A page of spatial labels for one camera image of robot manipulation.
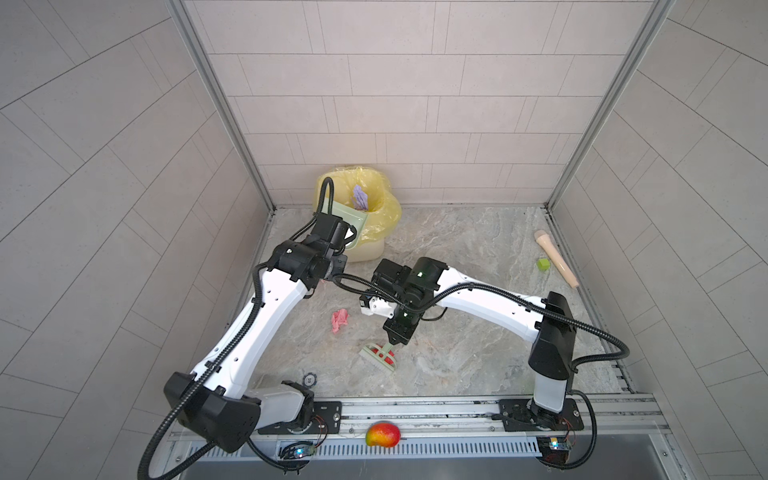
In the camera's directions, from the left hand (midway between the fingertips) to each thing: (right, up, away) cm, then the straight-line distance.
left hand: (335, 259), depth 75 cm
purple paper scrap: (+4, +18, +20) cm, 27 cm away
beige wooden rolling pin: (+68, +3, +28) cm, 73 cm away
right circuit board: (+52, -43, -6) cm, 68 cm away
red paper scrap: (+13, -25, 0) cm, 28 cm away
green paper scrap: (+65, -4, +24) cm, 69 cm away
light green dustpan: (+5, +11, +1) cm, 12 cm away
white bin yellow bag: (+6, +20, +21) cm, 30 cm away
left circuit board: (-7, -41, -9) cm, 43 cm away
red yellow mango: (+12, -38, -9) cm, 41 cm away
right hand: (+14, -20, -4) cm, 25 cm away
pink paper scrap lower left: (-1, -18, +12) cm, 22 cm away
